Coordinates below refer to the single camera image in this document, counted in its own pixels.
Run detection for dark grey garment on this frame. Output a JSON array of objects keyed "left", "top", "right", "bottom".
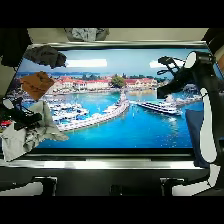
[{"left": 23, "top": 44, "right": 68, "bottom": 70}]

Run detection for brown garment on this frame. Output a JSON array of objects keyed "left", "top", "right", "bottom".
[{"left": 19, "top": 70, "right": 56, "bottom": 101}]

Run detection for silver frame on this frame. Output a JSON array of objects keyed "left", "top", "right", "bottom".
[{"left": 0, "top": 153, "right": 205, "bottom": 197}]

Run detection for blue garment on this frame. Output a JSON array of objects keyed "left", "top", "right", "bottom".
[{"left": 184, "top": 108, "right": 224, "bottom": 170}]

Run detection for black garment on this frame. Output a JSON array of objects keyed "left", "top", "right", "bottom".
[{"left": 0, "top": 27, "right": 33, "bottom": 68}]

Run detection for light grey T-shirt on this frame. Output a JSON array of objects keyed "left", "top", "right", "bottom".
[{"left": 0, "top": 99, "right": 70, "bottom": 163}]

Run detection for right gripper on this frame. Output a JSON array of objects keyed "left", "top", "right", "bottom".
[{"left": 156, "top": 70, "right": 192, "bottom": 100}]

